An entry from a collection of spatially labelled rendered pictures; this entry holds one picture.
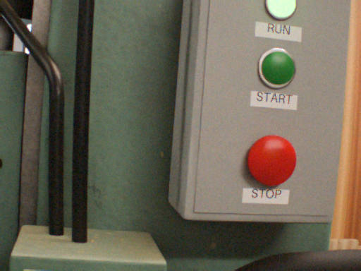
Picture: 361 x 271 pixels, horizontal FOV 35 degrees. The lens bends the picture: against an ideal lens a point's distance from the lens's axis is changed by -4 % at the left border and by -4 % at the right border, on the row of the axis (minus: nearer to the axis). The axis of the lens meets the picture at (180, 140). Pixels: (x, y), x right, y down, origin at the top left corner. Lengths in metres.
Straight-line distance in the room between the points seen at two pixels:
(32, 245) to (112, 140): 0.10
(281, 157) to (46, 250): 0.15
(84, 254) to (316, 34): 0.19
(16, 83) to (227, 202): 0.18
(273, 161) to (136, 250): 0.10
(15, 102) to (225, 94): 0.17
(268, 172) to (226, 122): 0.04
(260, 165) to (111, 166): 0.11
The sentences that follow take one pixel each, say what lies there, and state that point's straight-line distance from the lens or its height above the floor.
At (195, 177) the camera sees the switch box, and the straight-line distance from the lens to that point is 0.35.
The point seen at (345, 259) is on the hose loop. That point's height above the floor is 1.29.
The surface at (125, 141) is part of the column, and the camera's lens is 0.41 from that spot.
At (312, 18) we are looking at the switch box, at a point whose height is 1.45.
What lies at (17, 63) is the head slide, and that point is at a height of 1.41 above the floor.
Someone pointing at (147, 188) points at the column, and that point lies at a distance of 0.41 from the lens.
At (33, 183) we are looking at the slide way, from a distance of 0.44.
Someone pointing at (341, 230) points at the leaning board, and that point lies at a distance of 1.85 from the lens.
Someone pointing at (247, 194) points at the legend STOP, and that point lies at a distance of 0.36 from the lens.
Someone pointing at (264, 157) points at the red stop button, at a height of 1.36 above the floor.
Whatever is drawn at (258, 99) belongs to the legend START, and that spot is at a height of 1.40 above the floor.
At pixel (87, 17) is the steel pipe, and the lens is 0.37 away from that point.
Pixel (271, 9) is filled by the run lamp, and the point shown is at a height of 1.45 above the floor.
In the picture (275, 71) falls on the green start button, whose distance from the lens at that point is 0.36.
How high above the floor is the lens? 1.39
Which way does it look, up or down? 4 degrees down
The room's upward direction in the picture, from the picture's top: 4 degrees clockwise
